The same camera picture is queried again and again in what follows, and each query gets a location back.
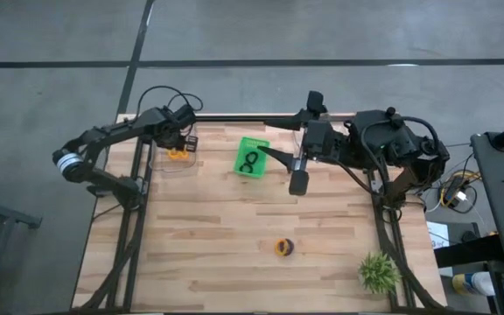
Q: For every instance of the black metal stand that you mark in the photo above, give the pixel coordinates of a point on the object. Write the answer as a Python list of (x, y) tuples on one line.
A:
[(7, 214)]

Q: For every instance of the white paper sheet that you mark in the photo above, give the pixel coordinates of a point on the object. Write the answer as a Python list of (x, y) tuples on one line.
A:
[(438, 232)]

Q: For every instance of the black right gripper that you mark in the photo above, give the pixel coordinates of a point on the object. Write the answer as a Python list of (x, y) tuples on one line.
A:
[(298, 184)]

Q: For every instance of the white and yellow bottle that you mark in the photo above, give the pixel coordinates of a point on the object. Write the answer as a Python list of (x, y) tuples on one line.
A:
[(475, 283)]

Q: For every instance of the green plastic basket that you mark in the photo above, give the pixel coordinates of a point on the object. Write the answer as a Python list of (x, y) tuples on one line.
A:
[(258, 142)]

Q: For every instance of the green artificial plant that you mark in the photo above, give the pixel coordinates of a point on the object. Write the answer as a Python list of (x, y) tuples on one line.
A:
[(379, 273)]

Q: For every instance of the black shelf bar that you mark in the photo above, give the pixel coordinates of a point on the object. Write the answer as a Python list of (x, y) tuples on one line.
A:
[(466, 251)]

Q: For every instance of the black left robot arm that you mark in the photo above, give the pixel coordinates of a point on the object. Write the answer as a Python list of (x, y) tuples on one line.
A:
[(103, 131)]

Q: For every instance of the black metal table frame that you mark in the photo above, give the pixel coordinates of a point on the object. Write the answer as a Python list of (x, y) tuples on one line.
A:
[(234, 117)]

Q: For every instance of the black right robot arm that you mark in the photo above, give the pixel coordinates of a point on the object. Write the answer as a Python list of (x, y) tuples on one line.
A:
[(392, 140)]

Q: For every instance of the white plug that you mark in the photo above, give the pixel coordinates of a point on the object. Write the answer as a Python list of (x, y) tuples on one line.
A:
[(462, 197)]

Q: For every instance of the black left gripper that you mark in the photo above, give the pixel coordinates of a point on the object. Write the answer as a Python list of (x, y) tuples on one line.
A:
[(171, 133)]

